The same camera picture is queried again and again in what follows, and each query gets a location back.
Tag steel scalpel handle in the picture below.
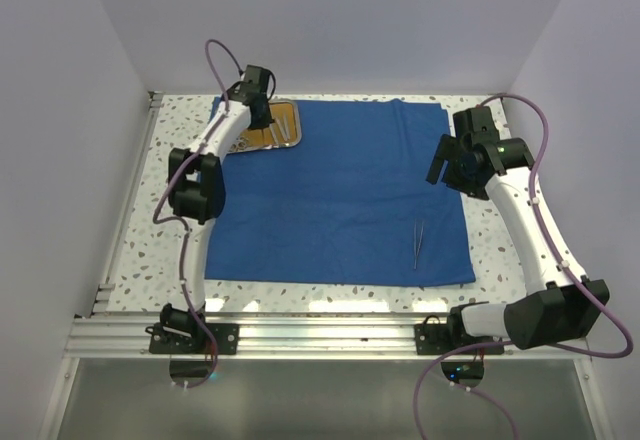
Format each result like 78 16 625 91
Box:
269 123 280 146

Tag steel instrument tray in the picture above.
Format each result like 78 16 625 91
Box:
230 101 302 154

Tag thin steel tweezers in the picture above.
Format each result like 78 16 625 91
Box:
413 219 425 270

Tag blue surgical cloth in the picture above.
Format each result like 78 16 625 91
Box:
205 100 475 287

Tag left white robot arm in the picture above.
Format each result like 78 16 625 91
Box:
152 65 276 356

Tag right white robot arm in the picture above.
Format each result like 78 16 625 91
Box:
427 106 610 353

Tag steel forceps in tray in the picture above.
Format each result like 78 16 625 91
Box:
276 118 290 142

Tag steel ring-handled scissors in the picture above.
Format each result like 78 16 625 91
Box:
230 132 255 153

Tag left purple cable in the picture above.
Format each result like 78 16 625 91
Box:
151 38 246 391

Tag purple cable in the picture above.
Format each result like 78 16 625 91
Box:
151 38 246 391
416 92 632 440

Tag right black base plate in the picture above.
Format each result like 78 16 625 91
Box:
413 315 504 356

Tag aluminium left side rail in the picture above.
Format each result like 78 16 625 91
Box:
88 91 164 317

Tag aluminium rail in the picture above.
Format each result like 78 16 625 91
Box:
64 309 591 361
88 91 164 317

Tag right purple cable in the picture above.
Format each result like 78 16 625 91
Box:
416 92 632 440

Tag aluminium front rail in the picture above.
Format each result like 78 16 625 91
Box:
64 309 591 361

